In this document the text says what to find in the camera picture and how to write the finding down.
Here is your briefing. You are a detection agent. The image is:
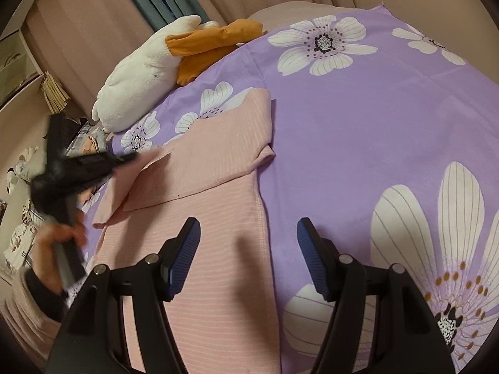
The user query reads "pink striped knit sweater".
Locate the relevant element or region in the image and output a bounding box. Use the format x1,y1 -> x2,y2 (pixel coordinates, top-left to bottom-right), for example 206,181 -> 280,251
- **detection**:
93,88 -> 281,373

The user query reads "pink fuzzy sleeve forearm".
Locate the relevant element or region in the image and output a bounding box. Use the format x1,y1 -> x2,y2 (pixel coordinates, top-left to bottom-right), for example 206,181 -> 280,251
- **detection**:
1,267 -> 67,373

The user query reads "person's left hand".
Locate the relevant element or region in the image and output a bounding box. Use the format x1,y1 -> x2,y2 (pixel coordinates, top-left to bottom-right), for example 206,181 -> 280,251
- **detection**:
32,209 -> 86,295

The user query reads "black white plush toy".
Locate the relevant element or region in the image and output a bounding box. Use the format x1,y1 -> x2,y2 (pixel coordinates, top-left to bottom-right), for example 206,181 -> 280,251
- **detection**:
6,146 -> 39,195

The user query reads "orange patterned folded garment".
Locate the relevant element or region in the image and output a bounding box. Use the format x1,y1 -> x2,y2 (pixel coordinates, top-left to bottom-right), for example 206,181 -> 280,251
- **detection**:
80,135 -> 107,155

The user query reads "grey plaid blanket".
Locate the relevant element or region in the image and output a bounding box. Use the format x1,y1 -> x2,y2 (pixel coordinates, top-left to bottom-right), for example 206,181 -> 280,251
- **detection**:
65,122 -> 98,157

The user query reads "beige hanging tassel bundle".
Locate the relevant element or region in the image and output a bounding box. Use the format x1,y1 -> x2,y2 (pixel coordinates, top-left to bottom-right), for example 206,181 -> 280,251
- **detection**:
41,72 -> 71,114

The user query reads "pink curtain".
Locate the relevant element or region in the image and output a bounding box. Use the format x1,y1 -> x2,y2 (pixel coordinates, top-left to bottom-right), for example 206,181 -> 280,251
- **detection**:
21,0 -> 355,115

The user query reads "purple floral bed sheet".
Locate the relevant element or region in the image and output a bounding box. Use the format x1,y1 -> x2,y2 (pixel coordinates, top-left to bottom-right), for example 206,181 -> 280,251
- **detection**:
61,4 -> 499,374

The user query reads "white duck plush toy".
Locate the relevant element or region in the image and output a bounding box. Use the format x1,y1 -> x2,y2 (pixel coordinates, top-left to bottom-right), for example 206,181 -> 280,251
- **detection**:
91,14 -> 264,132

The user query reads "white wall shelf unit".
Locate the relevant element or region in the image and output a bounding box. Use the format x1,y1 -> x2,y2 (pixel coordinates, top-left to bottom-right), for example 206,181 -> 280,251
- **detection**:
0,31 -> 42,107

